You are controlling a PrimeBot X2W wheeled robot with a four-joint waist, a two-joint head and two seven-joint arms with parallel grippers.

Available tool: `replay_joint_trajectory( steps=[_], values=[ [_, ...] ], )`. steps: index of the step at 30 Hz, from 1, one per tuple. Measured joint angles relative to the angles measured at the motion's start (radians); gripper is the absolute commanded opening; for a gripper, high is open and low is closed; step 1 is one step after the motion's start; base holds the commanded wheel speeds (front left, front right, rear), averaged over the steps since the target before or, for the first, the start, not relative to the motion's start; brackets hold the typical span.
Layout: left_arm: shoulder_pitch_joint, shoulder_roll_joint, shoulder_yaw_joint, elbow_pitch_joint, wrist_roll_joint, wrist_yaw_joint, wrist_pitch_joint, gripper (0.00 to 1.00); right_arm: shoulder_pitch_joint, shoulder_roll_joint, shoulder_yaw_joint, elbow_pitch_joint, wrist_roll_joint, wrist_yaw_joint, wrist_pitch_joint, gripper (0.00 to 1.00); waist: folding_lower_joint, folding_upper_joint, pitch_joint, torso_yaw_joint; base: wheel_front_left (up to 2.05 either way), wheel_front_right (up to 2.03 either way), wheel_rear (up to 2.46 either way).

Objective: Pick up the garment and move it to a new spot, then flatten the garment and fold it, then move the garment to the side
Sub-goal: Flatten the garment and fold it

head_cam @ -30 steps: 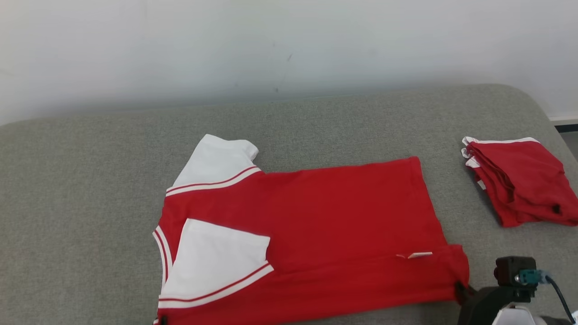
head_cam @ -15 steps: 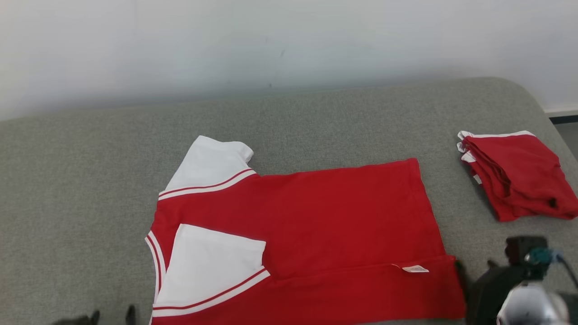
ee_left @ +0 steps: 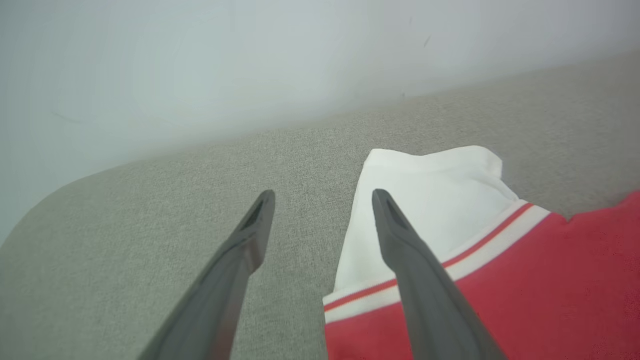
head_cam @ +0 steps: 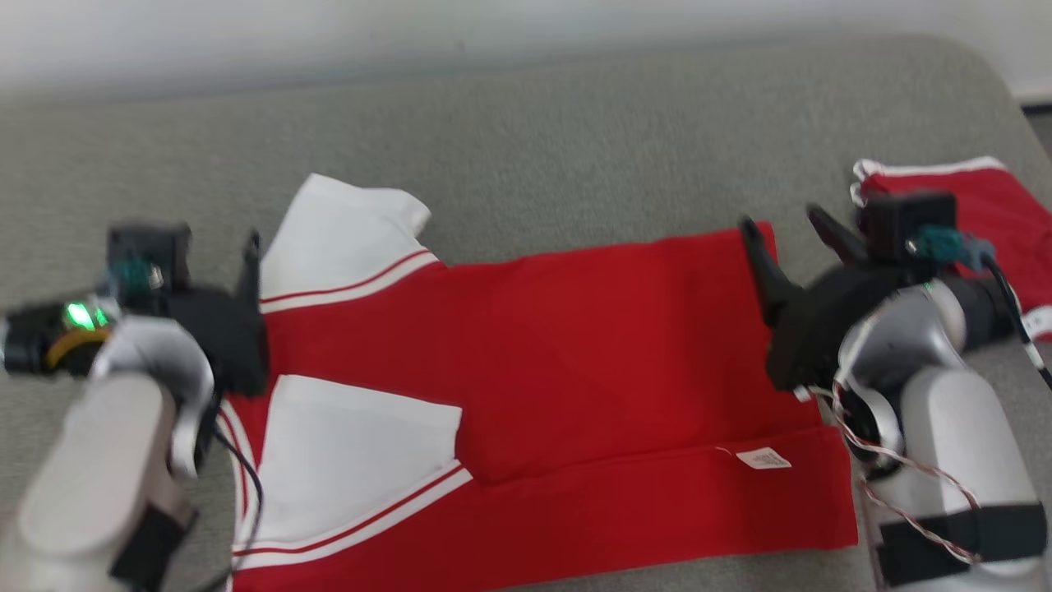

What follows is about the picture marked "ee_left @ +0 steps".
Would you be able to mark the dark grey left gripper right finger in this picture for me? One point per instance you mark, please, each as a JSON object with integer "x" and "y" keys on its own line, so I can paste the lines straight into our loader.
{"x": 435, "y": 305}

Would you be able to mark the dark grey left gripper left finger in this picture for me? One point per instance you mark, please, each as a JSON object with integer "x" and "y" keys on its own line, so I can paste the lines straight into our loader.
{"x": 215, "y": 295}

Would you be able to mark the red and white striped jersey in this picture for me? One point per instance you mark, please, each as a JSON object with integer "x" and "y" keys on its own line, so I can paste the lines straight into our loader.
{"x": 550, "y": 290}

